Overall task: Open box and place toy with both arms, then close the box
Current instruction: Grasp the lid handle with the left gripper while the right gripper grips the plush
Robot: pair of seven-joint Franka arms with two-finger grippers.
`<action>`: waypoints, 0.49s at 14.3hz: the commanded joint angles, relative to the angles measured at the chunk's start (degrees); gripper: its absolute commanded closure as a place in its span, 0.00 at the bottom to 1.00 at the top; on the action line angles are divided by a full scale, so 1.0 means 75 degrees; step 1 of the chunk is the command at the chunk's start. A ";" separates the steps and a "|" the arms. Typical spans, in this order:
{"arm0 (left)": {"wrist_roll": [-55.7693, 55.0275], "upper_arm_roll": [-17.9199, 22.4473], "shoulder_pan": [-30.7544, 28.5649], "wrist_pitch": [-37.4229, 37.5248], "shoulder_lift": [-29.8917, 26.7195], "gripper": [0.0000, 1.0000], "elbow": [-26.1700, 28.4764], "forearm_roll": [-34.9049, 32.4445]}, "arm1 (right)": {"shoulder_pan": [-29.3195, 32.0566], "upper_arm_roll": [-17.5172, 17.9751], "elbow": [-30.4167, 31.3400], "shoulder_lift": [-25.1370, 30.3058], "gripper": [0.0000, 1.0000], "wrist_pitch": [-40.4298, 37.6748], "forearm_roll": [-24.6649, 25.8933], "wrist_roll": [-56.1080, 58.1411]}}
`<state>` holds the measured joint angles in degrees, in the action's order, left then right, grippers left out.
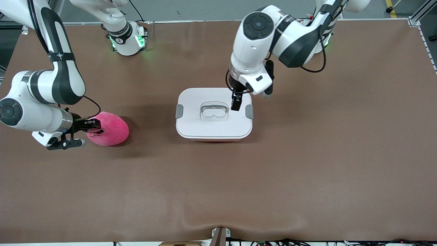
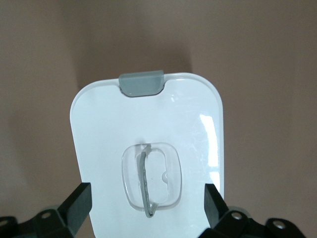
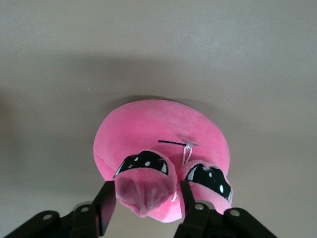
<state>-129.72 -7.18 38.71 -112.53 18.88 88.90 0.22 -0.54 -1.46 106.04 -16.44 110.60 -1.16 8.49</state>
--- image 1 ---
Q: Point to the pink plush toy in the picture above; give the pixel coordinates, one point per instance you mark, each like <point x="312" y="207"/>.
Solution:
<point x="114" y="131"/>

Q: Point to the pink plastic box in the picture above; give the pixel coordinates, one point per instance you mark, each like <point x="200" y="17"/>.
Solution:
<point x="213" y="139"/>

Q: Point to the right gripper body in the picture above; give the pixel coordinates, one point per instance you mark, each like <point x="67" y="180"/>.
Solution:
<point x="79" y="124"/>

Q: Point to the aluminium corner post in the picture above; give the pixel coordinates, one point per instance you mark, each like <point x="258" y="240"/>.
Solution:
<point x="421" y="13"/>

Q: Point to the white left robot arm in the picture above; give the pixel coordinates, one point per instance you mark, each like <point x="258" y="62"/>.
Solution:
<point x="293" y="44"/>

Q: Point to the brown table mat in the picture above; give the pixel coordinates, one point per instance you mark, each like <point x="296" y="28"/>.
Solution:
<point x="218" y="188"/>

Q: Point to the white box lid grey latches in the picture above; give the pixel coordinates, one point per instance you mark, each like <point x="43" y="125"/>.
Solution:
<point x="194" y="123"/>

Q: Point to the black caster wheel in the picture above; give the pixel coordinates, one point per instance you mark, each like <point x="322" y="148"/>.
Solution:
<point x="389" y="9"/>

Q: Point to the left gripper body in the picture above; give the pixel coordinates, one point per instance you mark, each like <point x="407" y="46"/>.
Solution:
<point x="235" y="86"/>

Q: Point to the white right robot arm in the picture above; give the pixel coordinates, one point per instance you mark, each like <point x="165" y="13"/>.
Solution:
<point x="65" y="78"/>

